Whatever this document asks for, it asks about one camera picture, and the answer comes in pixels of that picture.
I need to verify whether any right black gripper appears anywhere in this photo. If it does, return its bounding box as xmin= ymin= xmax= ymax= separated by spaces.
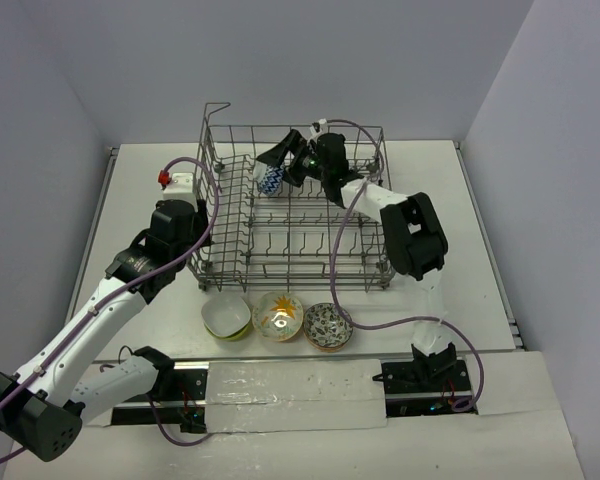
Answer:
xmin=259 ymin=129 xmax=331 ymax=188

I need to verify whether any blue zigzag bowl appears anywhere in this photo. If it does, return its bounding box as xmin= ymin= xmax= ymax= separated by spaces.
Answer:
xmin=253 ymin=162 xmax=284 ymax=197

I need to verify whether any grey wire dish rack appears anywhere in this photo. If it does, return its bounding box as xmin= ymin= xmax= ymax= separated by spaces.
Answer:
xmin=188 ymin=102 xmax=395 ymax=292

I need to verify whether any floral leaf pattern bowl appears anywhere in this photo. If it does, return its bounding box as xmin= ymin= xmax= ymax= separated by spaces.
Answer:
xmin=303 ymin=302 xmax=353 ymax=352

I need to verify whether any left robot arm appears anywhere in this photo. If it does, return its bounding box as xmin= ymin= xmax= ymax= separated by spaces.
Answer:
xmin=0 ymin=200 xmax=218 ymax=462

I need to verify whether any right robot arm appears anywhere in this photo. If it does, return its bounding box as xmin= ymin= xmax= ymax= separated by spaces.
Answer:
xmin=253 ymin=124 xmax=457 ymax=391

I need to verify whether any white green square bowl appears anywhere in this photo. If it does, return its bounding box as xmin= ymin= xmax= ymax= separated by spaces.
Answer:
xmin=201 ymin=293 xmax=251 ymax=341

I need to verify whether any yellow star pattern bowl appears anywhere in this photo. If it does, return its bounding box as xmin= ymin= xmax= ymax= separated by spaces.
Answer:
xmin=251 ymin=292 xmax=304 ymax=342

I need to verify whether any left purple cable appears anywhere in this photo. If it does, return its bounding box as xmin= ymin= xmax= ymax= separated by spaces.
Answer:
xmin=0 ymin=156 xmax=221 ymax=469

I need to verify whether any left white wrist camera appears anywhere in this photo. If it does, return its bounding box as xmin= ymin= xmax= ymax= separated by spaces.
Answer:
xmin=159 ymin=172 xmax=198 ymax=205

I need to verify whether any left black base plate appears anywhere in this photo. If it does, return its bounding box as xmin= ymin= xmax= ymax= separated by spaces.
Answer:
xmin=104 ymin=364 xmax=208 ymax=435

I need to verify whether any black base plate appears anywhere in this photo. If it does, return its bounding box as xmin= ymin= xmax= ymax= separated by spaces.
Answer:
xmin=104 ymin=364 xmax=208 ymax=435
xmin=372 ymin=360 xmax=473 ymax=418

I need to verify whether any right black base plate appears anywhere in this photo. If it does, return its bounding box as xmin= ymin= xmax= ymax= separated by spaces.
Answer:
xmin=372 ymin=360 xmax=473 ymax=418

